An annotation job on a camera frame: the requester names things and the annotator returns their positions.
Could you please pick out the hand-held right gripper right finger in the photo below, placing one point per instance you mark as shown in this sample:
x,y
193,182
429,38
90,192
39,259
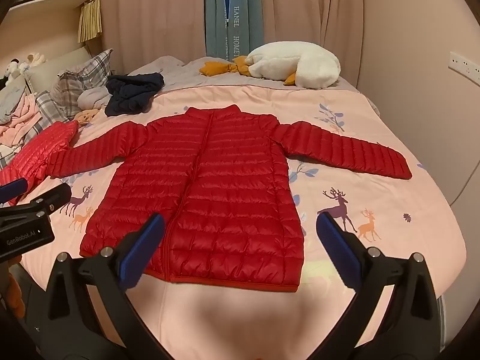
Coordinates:
x,y
337,247

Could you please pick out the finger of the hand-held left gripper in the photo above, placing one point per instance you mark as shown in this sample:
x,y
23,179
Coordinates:
x,y
52,197
13,190

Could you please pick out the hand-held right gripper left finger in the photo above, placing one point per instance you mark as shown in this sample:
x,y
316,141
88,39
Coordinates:
x,y
144,240

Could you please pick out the red down jacket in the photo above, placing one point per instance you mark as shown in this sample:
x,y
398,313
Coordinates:
x,y
210,180

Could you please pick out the white folded cloth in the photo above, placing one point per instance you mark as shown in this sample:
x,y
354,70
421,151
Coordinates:
x,y
7,155

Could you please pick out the pink-red folded down jacket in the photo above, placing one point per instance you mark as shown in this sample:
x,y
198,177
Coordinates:
x,y
33,153

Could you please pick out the pink crumpled garment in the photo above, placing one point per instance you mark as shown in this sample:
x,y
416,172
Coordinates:
x,y
22,120

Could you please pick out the small orange plush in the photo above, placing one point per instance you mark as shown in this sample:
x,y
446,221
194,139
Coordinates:
x,y
87,115

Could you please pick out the grey-blue garment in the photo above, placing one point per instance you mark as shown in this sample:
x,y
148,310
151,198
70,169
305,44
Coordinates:
x,y
11,101

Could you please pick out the small plaid pillow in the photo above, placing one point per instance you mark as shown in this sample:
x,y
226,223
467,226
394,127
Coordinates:
x,y
48,107

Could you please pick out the grey-lilac crumpled cloth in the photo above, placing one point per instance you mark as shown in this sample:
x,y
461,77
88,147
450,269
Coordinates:
x,y
92,97

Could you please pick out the large plaid pillow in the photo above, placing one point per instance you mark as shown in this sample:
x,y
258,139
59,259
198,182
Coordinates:
x,y
82,78

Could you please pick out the navy crumpled garment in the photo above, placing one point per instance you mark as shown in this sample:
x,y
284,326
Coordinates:
x,y
131,93

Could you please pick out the beige plush toy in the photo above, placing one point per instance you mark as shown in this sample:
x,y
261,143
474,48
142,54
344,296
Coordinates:
x,y
33,60

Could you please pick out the beige headboard cushion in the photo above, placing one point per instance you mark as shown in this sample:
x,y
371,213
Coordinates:
x,y
56,63

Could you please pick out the pink deer-print blanket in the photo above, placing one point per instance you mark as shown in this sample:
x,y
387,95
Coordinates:
x,y
240,97

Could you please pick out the yellow tassel hanging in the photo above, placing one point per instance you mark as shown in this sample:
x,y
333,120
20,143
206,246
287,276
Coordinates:
x,y
90,20

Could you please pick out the white goose plush toy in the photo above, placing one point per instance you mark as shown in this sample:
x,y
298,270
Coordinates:
x,y
292,62

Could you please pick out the pink curtain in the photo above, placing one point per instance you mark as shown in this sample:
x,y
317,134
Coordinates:
x,y
150,18
311,7

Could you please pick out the blue-grey curtain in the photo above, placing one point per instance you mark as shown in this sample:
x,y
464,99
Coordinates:
x,y
232,15

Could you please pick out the white wall shelf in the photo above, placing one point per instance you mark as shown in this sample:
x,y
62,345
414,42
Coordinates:
x,y
45,2

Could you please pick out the white wall socket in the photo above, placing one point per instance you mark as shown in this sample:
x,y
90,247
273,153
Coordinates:
x,y
465,63

